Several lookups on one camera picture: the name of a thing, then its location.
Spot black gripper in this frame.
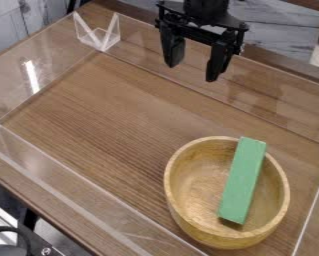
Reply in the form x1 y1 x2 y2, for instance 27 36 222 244
155 0 249 82

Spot green rectangular block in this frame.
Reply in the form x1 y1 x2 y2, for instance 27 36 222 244
218 137 266 225

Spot brown wooden bowl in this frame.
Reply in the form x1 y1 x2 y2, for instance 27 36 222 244
163 136 290 250

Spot clear acrylic tray wall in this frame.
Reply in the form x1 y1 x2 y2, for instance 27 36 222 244
0 123 207 256

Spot black cable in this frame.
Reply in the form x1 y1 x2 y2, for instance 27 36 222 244
0 225 34 256

